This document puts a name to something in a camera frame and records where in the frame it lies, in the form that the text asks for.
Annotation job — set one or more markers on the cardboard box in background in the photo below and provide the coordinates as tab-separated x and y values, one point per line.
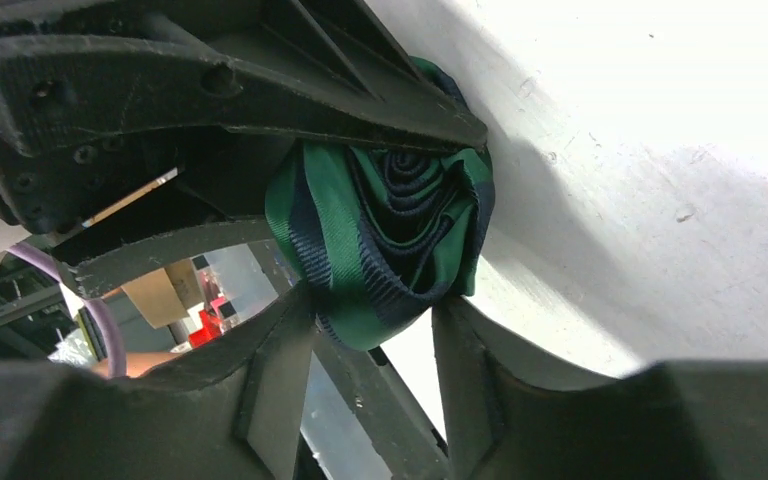
165	295

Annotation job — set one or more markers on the green navy striped tie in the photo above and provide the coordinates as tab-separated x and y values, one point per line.
380	236

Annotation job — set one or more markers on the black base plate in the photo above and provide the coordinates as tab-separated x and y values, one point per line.
360	421

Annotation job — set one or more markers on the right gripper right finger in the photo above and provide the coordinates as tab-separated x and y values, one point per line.
515	411

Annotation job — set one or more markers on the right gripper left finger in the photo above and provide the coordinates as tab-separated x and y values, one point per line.
230	409

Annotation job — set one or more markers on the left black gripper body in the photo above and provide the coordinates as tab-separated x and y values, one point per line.
150	180

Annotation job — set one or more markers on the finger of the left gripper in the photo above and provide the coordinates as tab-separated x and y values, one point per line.
76	71
94	263

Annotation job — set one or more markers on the red object in background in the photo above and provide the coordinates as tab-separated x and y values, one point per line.
211	328

